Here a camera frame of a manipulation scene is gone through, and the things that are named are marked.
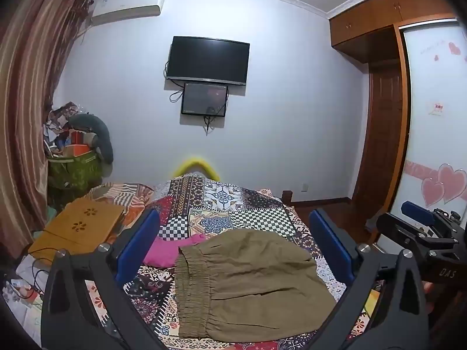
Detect olive green pants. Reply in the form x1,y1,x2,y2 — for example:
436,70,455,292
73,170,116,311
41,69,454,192
175,229,336,343

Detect person right hand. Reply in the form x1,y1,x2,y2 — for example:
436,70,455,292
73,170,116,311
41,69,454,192
423,281,436,314

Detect white sliding wardrobe door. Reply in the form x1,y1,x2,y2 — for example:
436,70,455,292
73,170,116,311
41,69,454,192
391,19,466,216

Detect brown wooden room door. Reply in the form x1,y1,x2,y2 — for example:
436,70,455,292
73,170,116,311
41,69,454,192
352,64,402,220

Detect wooden lap desk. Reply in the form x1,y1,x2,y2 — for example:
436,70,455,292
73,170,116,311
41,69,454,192
28,198,124,262

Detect pink folded garment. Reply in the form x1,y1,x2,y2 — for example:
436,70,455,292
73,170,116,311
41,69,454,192
142,234,207,269

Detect striped orange pillow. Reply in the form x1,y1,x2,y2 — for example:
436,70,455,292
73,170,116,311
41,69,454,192
85,183,154,228

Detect green fabric storage box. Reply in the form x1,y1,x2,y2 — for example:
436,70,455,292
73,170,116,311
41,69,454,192
48,151,102,212

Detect patchwork patterned bedspread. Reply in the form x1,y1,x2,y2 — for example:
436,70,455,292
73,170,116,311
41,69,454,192
84,173,384,350

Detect yellow plush headboard cushion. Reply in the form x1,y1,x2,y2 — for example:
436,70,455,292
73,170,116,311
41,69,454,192
172,156,221,182

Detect grey green plush toy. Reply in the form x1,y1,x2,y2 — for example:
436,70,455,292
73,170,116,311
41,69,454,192
68,113,114,165

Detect wooden wardrobe with cabinets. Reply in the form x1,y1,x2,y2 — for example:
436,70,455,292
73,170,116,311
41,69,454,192
328,0,454,233

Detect striped brown curtain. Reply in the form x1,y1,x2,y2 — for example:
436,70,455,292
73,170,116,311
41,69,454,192
1,0,90,258

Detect white air conditioner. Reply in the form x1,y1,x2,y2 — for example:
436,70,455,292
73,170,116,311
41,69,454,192
91,0,165,25

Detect black cable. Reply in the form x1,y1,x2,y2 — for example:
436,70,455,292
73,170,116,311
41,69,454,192
21,258,52,300

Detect small black wall monitor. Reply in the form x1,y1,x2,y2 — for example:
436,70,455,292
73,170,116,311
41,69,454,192
181,82,228,117

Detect large black wall television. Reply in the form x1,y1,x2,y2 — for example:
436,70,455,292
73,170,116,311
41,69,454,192
166,36,250,86

